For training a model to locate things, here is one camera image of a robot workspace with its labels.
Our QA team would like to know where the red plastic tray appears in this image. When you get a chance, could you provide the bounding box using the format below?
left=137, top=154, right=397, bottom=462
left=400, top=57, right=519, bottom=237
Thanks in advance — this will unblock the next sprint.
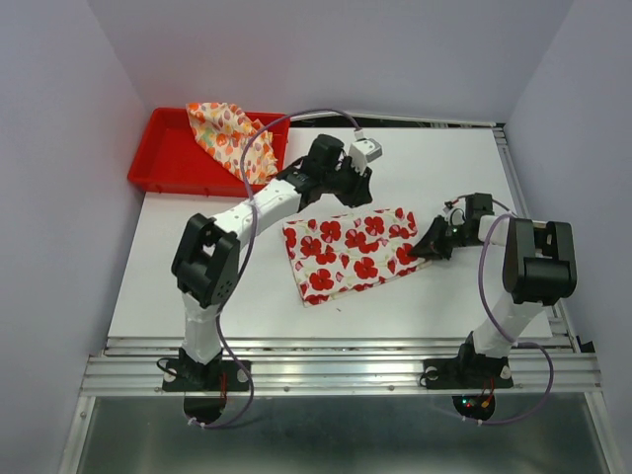
left=128, top=107, right=289, bottom=198

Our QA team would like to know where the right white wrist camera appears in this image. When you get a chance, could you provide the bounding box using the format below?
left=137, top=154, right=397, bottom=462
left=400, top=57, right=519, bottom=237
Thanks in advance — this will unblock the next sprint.
left=443, top=198, right=466, bottom=226

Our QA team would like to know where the orange floral print skirt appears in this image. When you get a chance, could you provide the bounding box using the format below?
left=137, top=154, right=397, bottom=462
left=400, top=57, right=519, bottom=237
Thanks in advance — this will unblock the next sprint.
left=186, top=103, right=278, bottom=185

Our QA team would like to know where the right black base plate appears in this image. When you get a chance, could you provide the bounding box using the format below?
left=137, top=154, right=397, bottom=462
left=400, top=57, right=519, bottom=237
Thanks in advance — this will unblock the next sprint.
left=422, top=356, right=514, bottom=390

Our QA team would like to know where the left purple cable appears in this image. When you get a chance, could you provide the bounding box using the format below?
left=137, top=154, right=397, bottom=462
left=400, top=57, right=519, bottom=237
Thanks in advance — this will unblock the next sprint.
left=185, top=108, right=366, bottom=430

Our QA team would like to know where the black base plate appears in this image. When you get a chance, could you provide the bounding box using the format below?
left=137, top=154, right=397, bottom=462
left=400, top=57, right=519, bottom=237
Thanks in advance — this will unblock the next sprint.
left=156, top=357, right=250, bottom=393
left=422, top=356, right=514, bottom=390

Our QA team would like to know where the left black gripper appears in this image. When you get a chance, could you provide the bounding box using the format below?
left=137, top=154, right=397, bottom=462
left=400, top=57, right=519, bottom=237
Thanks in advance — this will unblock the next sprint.
left=322, top=157, right=373, bottom=210

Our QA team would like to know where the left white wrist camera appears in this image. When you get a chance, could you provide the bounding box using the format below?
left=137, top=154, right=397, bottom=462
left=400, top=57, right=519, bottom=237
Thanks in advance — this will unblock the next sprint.
left=347, top=129, right=383, bottom=175

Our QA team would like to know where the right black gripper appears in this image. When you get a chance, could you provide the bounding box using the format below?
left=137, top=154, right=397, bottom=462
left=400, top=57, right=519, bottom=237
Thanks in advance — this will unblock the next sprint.
left=409, top=214, right=485, bottom=260

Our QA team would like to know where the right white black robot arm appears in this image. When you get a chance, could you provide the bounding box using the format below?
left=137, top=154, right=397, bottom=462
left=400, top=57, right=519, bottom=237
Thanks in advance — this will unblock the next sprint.
left=408, top=193, right=578, bottom=390

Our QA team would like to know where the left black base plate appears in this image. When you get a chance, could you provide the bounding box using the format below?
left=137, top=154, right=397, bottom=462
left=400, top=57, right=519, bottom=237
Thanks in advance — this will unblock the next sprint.
left=156, top=357, right=250, bottom=393

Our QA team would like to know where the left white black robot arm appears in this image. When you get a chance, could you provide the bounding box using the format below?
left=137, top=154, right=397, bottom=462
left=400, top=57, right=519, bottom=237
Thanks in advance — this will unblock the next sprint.
left=163, top=131, right=382, bottom=392

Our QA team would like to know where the red poppy print skirt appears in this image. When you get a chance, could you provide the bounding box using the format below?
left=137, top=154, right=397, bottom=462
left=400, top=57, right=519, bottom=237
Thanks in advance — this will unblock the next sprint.
left=282, top=207, right=430, bottom=307

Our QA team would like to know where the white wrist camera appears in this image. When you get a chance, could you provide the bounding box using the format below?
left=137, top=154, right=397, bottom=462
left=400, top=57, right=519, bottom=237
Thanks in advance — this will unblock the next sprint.
left=443, top=198, right=466, bottom=226
left=347, top=129, right=383, bottom=175

